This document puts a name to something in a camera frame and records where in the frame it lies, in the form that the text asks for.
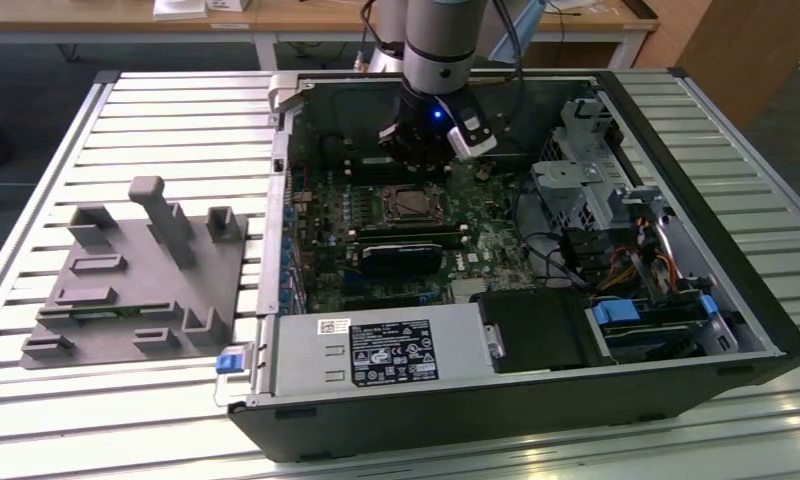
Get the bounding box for silver CPU plate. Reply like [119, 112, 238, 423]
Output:
[398, 191, 437, 212]

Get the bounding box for metal socket cover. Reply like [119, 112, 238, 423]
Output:
[383, 185, 450, 222]

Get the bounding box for CPU socket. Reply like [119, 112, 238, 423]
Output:
[378, 183, 454, 225]

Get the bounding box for black RAM stick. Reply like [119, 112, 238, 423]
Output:
[353, 224, 463, 247]

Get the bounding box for green motherboard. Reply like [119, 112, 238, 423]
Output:
[286, 159, 542, 316]

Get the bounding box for black graphics card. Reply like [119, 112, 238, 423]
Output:
[357, 239, 446, 276]

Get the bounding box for silver metal drive cage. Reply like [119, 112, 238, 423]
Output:
[530, 97, 675, 234]

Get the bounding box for pale blue teach pendant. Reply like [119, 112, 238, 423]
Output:
[490, 0, 550, 65]

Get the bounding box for small silver heatsink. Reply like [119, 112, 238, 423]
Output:
[451, 279, 493, 301]

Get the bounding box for black plastic shroud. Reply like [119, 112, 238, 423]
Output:
[470, 289, 615, 376]

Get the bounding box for silver power supply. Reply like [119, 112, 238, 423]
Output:
[259, 302, 499, 401]

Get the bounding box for hard disk in blue carrier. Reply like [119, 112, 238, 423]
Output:
[590, 297, 706, 359]

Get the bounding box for grey parts rack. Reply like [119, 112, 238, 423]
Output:
[20, 175, 250, 371]

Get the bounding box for blue case latch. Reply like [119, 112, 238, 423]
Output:
[216, 349, 250, 376]

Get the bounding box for wooden cabinet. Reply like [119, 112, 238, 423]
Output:
[630, 0, 800, 129]

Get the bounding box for wooden desk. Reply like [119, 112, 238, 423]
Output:
[0, 0, 662, 71]

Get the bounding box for black PC case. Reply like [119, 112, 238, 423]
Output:
[226, 68, 800, 464]

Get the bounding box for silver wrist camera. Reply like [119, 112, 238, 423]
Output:
[445, 107, 499, 161]

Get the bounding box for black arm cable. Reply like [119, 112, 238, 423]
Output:
[490, 0, 530, 134]

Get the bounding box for grey case handle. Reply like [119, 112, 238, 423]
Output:
[266, 72, 309, 114]

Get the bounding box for black cable bundle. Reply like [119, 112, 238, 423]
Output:
[521, 232, 595, 292]

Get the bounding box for coloured wire bundle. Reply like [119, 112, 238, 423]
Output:
[599, 214, 682, 296]

